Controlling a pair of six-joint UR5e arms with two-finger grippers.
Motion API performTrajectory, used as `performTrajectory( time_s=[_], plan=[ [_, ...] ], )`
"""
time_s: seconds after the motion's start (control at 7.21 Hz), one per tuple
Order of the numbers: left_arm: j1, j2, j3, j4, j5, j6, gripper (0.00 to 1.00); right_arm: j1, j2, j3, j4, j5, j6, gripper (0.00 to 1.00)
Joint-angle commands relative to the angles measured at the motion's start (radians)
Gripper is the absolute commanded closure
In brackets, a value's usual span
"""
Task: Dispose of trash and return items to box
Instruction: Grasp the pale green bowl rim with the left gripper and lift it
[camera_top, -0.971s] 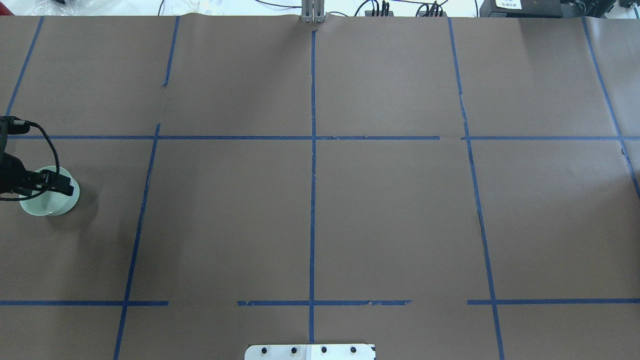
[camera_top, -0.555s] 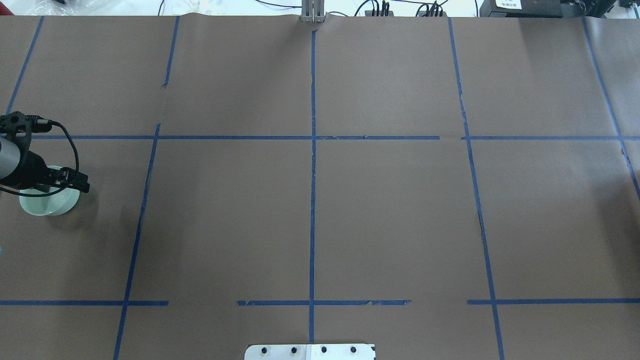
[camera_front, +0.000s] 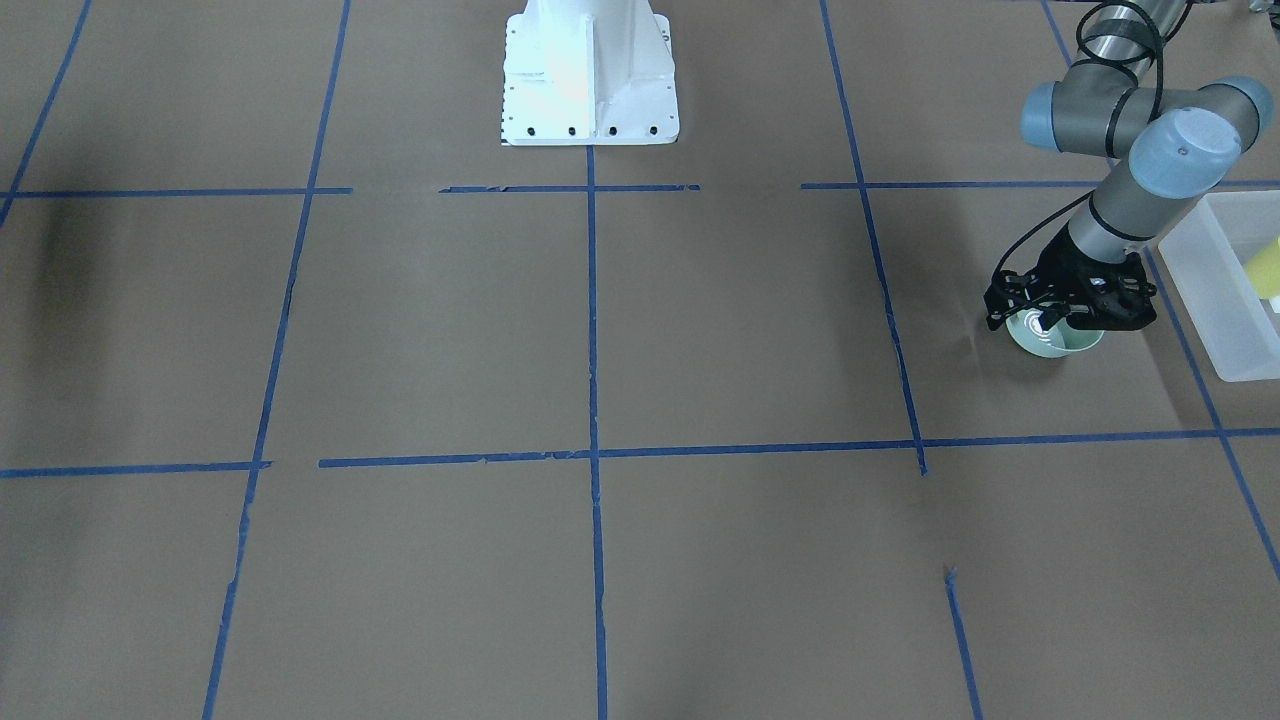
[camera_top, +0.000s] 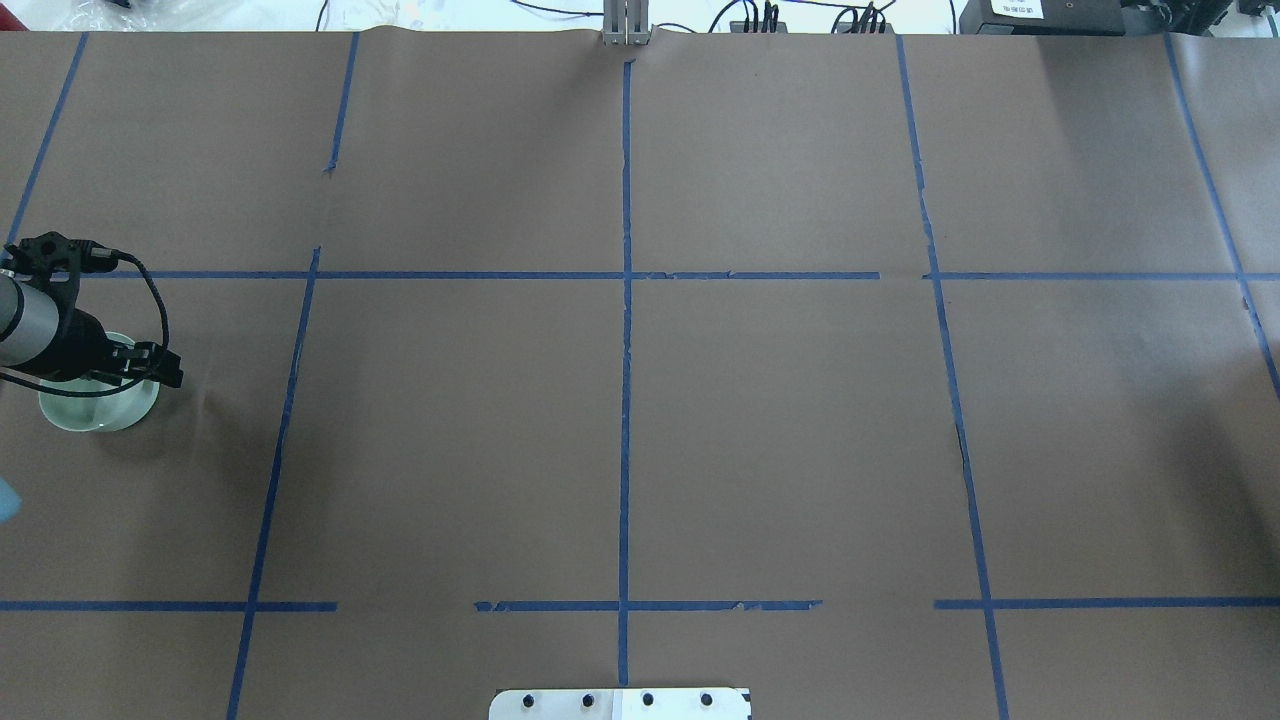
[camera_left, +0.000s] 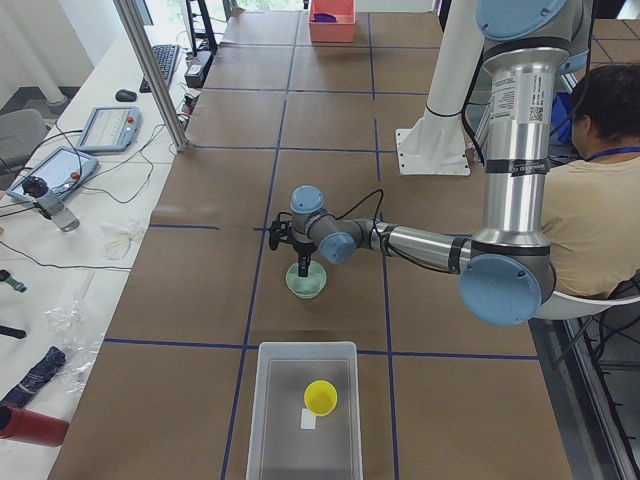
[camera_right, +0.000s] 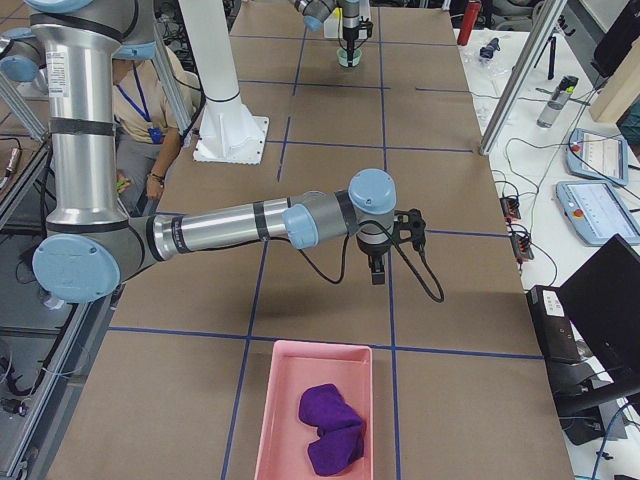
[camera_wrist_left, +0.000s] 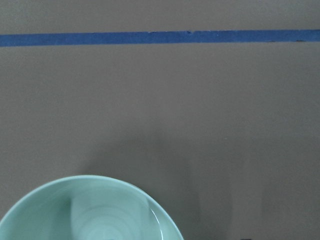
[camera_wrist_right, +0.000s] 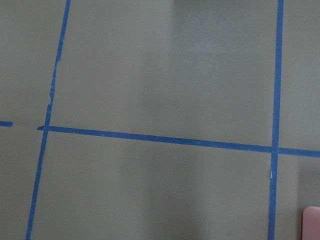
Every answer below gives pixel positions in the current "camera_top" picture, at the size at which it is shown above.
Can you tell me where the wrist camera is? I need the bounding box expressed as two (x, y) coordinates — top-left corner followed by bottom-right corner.
(3, 232), (122, 283)

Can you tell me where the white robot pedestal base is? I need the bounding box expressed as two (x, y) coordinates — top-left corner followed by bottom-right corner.
(488, 687), (753, 719)

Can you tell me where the aluminium frame post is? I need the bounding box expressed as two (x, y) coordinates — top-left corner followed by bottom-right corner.
(602, 0), (653, 46)

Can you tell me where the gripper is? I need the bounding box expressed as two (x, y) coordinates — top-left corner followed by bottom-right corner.
(28, 310), (184, 388)

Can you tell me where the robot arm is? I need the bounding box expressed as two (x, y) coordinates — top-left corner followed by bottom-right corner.
(1, 275), (186, 434)

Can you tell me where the green ceramic bowl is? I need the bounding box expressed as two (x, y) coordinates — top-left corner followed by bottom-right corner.
(38, 380), (160, 433)

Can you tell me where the black camera cable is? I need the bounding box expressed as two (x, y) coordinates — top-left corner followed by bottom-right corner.
(0, 255), (172, 398)

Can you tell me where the black box device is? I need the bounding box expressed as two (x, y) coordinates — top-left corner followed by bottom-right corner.
(957, 1), (1125, 37)

